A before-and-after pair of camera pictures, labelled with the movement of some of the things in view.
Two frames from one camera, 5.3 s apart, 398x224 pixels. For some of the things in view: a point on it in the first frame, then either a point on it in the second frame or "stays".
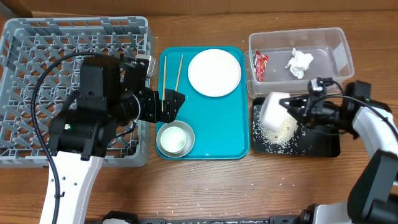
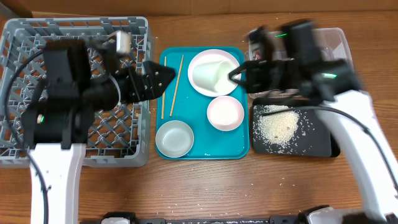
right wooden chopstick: (178, 74) stays
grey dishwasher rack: (27, 45) stays
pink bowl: (272, 112) to (225, 113)
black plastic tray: (291, 139) stays
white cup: (173, 139) to (211, 76)
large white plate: (214, 73) stays
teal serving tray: (221, 125) stays
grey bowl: (175, 139) stays
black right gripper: (309, 111) to (250, 84)
